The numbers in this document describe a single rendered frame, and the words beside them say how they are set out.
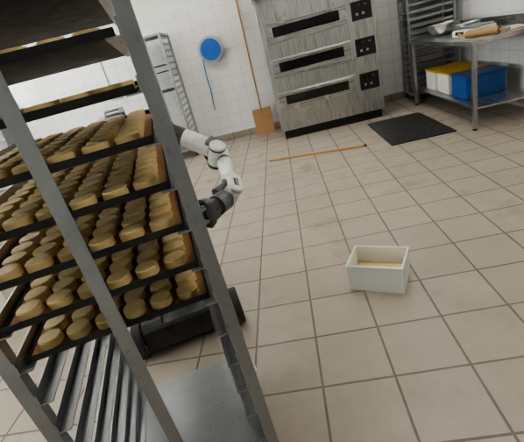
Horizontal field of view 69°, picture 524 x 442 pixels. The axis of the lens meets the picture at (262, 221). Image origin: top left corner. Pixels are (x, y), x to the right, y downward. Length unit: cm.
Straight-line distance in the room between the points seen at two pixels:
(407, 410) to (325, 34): 484
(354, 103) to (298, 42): 114
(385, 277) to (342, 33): 414
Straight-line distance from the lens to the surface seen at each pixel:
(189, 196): 76
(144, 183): 78
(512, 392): 178
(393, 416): 167
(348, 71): 577
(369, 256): 233
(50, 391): 103
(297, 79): 569
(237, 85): 673
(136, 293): 97
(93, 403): 122
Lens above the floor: 133
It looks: 24 degrees down
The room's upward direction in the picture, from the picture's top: 15 degrees counter-clockwise
